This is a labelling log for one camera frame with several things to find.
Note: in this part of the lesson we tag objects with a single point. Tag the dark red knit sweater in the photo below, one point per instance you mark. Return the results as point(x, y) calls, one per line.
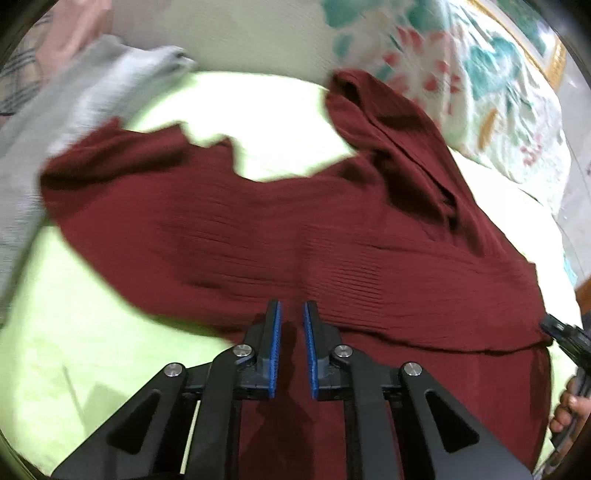
point(390, 243)

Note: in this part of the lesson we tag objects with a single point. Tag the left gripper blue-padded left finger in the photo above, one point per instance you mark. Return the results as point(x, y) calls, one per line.
point(258, 356)

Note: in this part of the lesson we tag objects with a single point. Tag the white floral quilt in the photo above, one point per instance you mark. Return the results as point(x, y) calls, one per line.
point(470, 76)

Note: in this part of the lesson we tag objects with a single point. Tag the gold-framed landscape painting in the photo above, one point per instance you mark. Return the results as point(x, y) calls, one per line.
point(537, 39)

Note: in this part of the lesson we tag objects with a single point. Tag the pink heart-print pillow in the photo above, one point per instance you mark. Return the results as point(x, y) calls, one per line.
point(59, 35)

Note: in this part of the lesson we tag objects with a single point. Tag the grey folded garment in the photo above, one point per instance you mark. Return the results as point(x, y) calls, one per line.
point(108, 79)

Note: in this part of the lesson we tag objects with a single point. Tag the light green bed sheet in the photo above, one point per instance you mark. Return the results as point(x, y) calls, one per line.
point(72, 351)

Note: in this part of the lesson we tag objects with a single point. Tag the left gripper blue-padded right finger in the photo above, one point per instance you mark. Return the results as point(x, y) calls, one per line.
point(328, 357)

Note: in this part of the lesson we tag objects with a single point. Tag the person's right hand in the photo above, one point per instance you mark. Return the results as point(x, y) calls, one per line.
point(570, 407)

